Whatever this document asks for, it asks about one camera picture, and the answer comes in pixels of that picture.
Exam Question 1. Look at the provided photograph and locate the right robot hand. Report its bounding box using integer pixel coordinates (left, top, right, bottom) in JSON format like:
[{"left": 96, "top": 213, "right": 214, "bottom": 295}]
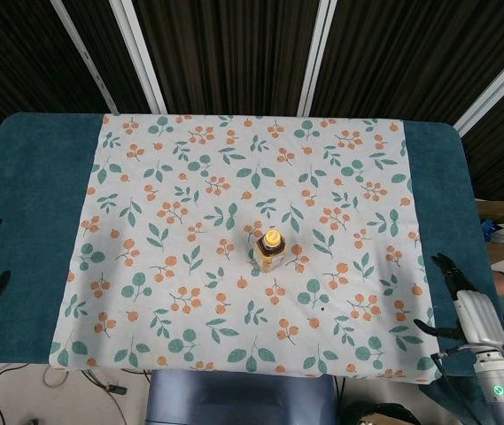
[{"left": 413, "top": 252, "right": 504, "bottom": 346}]

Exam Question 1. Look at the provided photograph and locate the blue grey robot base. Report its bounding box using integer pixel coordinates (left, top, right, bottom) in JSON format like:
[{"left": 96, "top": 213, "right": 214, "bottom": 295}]
[{"left": 144, "top": 369, "right": 339, "bottom": 425}]

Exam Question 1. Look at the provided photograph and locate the yellow-capped bottle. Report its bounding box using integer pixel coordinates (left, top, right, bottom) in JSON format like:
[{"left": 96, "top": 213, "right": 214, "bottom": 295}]
[{"left": 252, "top": 228, "right": 288, "bottom": 273}]

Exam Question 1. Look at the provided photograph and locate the teal table cover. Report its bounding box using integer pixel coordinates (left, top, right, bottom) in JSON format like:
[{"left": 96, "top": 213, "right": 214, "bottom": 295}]
[{"left": 0, "top": 112, "right": 504, "bottom": 390}]

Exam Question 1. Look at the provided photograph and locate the floral print white cloth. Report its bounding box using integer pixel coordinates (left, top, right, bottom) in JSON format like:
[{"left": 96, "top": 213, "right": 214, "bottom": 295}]
[{"left": 49, "top": 112, "right": 445, "bottom": 385}]

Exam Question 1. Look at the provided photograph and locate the white aluminium frame post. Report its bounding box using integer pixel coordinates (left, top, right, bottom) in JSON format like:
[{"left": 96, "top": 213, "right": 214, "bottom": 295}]
[
  {"left": 453, "top": 59, "right": 504, "bottom": 136},
  {"left": 50, "top": 0, "right": 120, "bottom": 115},
  {"left": 296, "top": 0, "right": 338, "bottom": 116},
  {"left": 108, "top": 0, "right": 167, "bottom": 113}
]

